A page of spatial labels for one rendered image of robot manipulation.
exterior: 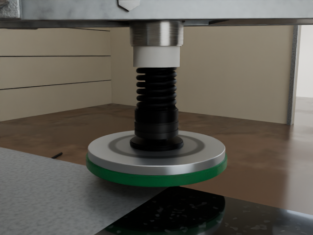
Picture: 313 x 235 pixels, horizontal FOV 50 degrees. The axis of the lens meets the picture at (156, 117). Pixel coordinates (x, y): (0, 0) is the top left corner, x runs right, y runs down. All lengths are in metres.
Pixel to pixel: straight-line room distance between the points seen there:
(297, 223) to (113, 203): 0.23
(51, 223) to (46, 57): 5.76
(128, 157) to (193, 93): 5.52
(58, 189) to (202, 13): 0.32
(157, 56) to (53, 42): 5.78
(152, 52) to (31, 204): 0.26
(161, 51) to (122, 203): 0.21
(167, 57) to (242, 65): 5.06
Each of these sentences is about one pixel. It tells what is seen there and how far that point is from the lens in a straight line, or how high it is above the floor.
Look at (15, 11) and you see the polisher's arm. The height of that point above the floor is 1.07.
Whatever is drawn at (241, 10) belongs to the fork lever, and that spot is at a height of 1.08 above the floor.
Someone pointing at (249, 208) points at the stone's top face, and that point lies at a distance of 0.47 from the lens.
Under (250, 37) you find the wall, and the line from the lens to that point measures 5.50.
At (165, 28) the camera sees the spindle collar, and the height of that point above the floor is 1.06.
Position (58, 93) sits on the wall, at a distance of 6.31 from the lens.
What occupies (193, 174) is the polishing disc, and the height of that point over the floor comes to 0.87.
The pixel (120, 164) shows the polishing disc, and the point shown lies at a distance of 0.44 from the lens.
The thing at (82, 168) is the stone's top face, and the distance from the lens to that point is 0.61.
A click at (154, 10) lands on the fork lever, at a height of 1.08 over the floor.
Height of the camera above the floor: 1.02
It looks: 11 degrees down
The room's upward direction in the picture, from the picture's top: straight up
